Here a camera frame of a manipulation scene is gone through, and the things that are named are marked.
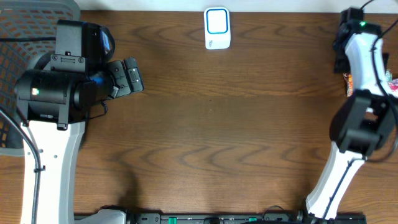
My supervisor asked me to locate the green snack wrapper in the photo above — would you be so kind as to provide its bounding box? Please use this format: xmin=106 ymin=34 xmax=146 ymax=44
xmin=386 ymin=69 xmax=393 ymax=82

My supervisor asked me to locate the grey plastic mesh basket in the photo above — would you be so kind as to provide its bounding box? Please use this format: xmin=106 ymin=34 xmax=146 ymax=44
xmin=1 ymin=1 xmax=88 ymax=157

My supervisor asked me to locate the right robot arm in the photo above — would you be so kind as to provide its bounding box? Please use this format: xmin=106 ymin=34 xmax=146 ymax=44
xmin=296 ymin=7 xmax=397 ymax=223

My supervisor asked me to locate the purple snack package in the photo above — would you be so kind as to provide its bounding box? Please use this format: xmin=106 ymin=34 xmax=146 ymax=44
xmin=389 ymin=78 xmax=398 ymax=98

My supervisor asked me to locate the small orange tissue pack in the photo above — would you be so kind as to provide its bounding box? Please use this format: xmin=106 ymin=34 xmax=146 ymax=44
xmin=343 ymin=73 xmax=353 ymax=97

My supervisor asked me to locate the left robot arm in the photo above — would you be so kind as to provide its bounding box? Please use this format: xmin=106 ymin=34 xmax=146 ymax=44
xmin=15 ymin=20 xmax=144 ymax=223

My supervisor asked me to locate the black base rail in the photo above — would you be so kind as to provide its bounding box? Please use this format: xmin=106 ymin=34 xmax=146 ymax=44
xmin=74 ymin=205 xmax=368 ymax=224

